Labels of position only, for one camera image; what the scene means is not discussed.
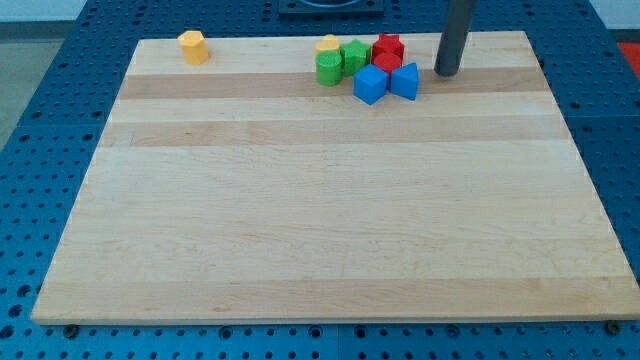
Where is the red star block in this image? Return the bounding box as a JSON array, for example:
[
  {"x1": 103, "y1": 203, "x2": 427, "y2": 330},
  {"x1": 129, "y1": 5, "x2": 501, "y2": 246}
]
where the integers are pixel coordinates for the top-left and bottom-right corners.
[{"x1": 371, "y1": 34, "x2": 405, "y2": 61}]

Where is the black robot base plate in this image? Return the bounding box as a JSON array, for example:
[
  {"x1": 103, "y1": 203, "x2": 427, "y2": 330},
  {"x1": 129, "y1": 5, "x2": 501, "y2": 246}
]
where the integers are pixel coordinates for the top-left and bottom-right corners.
[{"x1": 277, "y1": 0, "x2": 385, "y2": 17}]

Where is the yellow heart block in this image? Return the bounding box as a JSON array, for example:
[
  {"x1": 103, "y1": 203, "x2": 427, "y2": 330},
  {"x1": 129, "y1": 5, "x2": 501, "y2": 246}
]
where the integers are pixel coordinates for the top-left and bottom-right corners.
[{"x1": 315, "y1": 34, "x2": 341, "y2": 55}]

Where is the blue cube block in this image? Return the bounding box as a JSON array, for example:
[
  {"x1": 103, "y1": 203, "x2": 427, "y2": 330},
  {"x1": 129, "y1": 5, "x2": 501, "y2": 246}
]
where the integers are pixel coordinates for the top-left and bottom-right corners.
[{"x1": 353, "y1": 64, "x2": 389, "y2": 105}]

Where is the yellow hexagon block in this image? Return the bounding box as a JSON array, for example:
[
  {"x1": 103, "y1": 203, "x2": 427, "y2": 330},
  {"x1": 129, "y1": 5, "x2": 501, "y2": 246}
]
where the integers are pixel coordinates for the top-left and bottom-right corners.
[{"x1": 178, "y1": 30, "x2": 209, "y2": 65}]

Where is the wooden board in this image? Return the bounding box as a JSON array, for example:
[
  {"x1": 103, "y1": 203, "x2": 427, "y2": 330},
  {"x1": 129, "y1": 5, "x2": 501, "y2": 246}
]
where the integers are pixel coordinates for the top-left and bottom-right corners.
[{"x1": 31, "y1": 31, "x2": 639, "y2": 326}]

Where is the green cylinder block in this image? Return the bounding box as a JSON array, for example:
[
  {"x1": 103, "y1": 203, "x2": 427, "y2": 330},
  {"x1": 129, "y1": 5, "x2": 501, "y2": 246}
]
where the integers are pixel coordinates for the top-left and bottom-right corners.
[{"x1": 315, "y1": 51, "x2": 342, "y2": 86}]

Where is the blue triangle block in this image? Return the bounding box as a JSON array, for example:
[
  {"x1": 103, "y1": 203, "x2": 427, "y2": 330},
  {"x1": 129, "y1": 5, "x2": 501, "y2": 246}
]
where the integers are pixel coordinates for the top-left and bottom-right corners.
[{"x1": 389, "y1": 63, "x2": 420, "y2": 101}]

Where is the green star block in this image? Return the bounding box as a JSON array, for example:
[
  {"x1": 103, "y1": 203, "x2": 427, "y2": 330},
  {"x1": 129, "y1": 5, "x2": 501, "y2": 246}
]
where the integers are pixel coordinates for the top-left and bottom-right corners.
[{"x1": 340, "y1": 39, "x2": 371, "y2": 76}]

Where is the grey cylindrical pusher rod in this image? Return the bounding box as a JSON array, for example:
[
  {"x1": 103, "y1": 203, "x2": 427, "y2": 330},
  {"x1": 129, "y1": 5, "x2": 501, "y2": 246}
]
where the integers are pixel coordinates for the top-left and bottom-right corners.
[{"x1": 434, "y1": 0, "x2": 477, "y2": 77}]

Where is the red cylinder block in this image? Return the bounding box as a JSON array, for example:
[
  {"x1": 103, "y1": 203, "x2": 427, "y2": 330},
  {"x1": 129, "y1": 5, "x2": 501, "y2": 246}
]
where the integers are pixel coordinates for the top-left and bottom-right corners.
[{"x1": 372, "y1": 52, "x2": 402, "y2": 75}]

